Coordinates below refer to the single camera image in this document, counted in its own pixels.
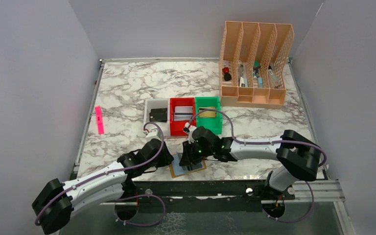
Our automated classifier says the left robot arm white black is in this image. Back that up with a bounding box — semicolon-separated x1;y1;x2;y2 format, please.
32;139;174;235

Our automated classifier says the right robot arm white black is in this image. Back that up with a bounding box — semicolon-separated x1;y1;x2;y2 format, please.
179;126;322;193

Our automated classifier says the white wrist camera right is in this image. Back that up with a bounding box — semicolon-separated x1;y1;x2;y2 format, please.
187;126;197;143

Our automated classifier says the black card in white bin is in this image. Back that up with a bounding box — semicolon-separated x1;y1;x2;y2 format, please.
149;112;168;122

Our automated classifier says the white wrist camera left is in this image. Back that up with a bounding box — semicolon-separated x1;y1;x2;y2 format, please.
145;128;162;141

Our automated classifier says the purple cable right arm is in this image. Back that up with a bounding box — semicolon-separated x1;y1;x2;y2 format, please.
183;109;328;167

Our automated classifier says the yellow-brown card holder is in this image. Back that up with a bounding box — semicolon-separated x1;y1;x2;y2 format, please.
168;152;208;179

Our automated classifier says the gold card with stripe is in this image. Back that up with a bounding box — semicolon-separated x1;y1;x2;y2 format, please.
198;106;217;118

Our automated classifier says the peach plastic desk organizer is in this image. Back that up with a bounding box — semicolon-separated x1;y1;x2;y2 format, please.
218;21;294;109

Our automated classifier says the dark grey card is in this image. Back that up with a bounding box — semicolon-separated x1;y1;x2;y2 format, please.
149;108;167;117

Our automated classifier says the green plastic bin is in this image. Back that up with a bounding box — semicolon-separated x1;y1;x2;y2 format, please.
195;96;222;135

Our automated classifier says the pink highlighter marker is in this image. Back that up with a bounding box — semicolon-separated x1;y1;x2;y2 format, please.
94;106;105;135

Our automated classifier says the white cards stack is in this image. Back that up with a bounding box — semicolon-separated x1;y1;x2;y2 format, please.
173;106;193;121

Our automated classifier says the red and black stamp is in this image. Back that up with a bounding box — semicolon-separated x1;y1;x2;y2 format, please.
222;67;232;81

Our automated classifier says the red plastic bin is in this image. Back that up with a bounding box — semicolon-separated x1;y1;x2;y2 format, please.
170;97;196;136

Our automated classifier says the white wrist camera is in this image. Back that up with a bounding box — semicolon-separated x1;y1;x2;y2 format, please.
145;128;162;141
187;126;197;143

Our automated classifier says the white plastic bin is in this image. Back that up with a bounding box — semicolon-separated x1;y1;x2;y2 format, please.
142;98;171;137

